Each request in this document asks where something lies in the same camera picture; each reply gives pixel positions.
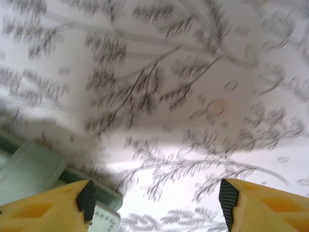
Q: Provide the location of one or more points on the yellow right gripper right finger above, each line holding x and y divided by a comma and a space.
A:
265, 212

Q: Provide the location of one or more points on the floral patterned tablecloth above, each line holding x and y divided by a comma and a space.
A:
169, 84

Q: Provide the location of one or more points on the green card holder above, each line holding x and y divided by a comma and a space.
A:
31, 164

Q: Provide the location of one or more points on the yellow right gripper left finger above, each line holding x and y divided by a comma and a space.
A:
43, 212

